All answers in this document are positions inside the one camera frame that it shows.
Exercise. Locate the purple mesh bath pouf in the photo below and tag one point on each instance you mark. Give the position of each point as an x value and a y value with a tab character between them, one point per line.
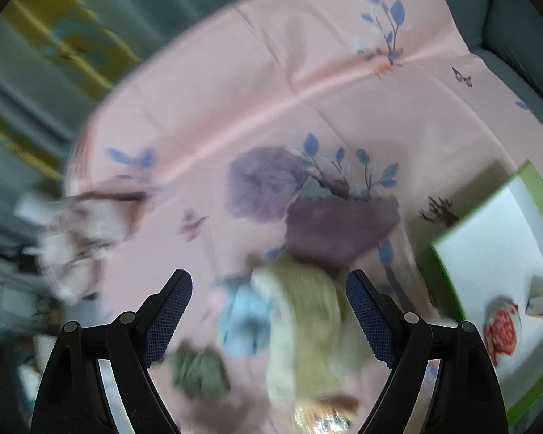
268	184

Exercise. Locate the yellow cream fluffy towel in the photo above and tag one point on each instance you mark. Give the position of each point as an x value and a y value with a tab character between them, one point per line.
315	339

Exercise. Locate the red patterned round item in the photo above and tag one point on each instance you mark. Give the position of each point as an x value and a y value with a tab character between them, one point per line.
502	329

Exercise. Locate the pink floral tablecloth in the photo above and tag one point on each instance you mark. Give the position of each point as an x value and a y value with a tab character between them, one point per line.
378	97

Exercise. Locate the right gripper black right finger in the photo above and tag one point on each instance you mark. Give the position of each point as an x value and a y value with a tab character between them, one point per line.
466	395

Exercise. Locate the teal yellow curtain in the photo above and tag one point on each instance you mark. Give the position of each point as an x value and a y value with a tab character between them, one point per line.
58	58

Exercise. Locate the crumpled beige pink fabric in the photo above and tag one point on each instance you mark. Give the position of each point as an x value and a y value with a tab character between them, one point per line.
77	234

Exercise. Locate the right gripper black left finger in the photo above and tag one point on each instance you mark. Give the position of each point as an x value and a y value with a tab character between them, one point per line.
71	396

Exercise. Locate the blue plush elephant toy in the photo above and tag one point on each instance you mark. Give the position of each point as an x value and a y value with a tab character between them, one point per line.
244	316

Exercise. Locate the green rimmed white tray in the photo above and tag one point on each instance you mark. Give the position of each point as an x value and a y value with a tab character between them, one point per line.
491	256

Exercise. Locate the green fluffy cloth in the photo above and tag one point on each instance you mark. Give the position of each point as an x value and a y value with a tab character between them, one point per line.
199	374

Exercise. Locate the grey sofa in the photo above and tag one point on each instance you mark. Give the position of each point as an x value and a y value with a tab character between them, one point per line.
508	36

